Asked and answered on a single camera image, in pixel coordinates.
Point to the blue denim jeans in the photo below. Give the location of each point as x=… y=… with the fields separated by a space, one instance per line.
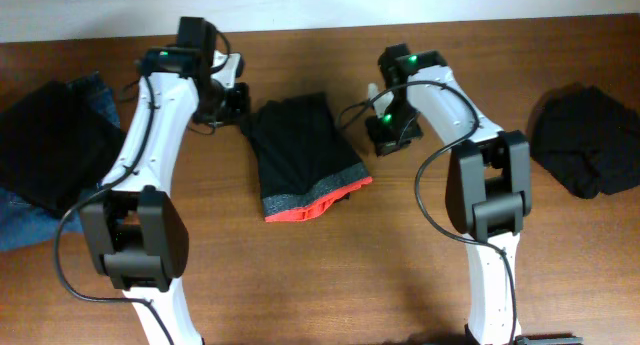
x=24 y=224

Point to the black folded garment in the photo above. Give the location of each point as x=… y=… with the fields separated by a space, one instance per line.
x=588 y=141
x=58 y=141

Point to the black folded garment right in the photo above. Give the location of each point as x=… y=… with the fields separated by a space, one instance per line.
x=588 y=141

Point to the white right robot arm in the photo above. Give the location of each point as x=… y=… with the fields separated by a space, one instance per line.
x=488 y=189

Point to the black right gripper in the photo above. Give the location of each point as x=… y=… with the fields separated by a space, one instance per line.
x=385 y=143

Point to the black pants with red waistband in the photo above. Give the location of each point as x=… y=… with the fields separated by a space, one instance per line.
x=305 y=165

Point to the black folded garment left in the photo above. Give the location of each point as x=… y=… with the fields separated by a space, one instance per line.
x=58 y=141

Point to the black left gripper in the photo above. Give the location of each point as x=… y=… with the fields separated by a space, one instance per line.
x=238 y=103

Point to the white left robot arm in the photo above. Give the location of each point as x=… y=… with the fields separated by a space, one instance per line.
x=134 y=233

